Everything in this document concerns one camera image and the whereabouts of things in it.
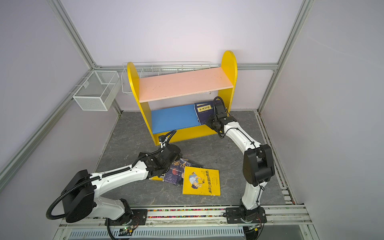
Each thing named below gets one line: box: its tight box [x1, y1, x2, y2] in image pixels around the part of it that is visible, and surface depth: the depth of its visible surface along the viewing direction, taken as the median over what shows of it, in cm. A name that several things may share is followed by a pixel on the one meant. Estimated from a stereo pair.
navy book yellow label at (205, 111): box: [194, 101, 215, 125], surface depth 98 cm
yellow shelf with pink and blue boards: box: [127, 50, 238, 146], surface depth 81 cm
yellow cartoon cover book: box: [183, 166, 221, 196], surface depth 84 cm
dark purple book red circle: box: [163, 158, 191, 186], surface depth 82 cm
